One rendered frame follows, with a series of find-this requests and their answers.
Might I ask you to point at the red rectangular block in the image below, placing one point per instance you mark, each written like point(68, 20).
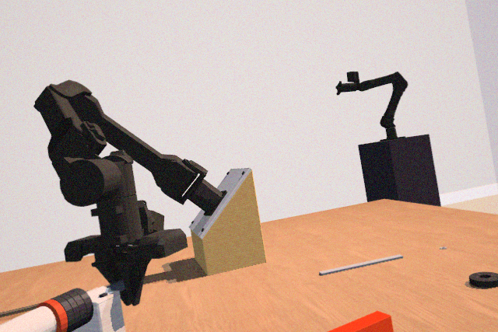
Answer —
point(374, 322)

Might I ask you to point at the orange-red ring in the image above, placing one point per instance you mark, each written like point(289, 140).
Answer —
point(59, 313)

